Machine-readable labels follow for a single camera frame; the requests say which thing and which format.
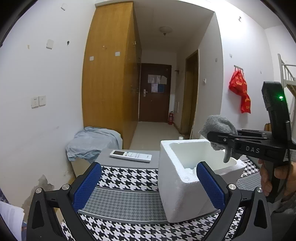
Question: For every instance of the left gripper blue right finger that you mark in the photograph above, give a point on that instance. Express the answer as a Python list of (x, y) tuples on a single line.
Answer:
[(255, 222)]

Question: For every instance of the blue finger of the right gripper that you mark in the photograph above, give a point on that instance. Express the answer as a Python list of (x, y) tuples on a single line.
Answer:
[(254, 133), (221, 141)]

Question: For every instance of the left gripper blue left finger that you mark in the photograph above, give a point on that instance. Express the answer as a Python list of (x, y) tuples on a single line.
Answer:
[(43, 223)]

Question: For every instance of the grey sock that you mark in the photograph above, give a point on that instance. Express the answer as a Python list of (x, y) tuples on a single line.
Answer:
[(220, 124)]

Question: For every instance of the person's right hand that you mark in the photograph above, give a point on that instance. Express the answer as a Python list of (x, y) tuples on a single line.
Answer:
[(280, 173)]

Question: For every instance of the red hanging plastic bag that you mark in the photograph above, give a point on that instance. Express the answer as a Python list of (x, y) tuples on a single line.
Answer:
[(238, 86)]

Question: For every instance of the red fire extinguisher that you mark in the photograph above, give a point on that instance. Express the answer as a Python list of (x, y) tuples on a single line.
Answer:
[(171, 118)]

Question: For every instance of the white styrofoam box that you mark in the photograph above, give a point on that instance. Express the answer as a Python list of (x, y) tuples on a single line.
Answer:
[(182, 195)]

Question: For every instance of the houndstooth patterned table cloth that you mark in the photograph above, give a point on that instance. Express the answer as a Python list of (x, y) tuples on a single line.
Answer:
[(126, 205)]

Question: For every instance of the light blue crumpled cloth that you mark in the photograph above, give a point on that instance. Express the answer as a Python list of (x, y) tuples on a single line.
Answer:
[(89, 143)]

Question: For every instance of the white remote control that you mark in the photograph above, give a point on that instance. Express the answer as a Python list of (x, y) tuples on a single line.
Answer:
[(131, 156)]

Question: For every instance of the dark brown entrance door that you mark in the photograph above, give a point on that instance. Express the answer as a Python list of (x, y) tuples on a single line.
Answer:
[(155, 89)]

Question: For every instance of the ceiling lamp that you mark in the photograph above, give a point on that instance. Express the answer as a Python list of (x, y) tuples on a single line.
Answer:
[(165, 30)]

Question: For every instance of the wooden wardrobe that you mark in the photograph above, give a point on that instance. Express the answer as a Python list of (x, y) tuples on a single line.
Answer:
[(110, 76)]

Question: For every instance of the wooden side door frame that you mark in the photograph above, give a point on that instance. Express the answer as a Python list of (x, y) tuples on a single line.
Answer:
[(190, 96)]

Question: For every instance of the wall hook rack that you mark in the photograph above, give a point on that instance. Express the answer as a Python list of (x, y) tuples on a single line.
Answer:
[(238, 68)]

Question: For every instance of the metal bunk bed frame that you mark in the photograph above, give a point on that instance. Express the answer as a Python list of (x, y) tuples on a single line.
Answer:
[(287, 79)]

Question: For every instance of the white wall socket pair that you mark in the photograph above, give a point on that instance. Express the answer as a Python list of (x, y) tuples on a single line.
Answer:
[(38, 101)]

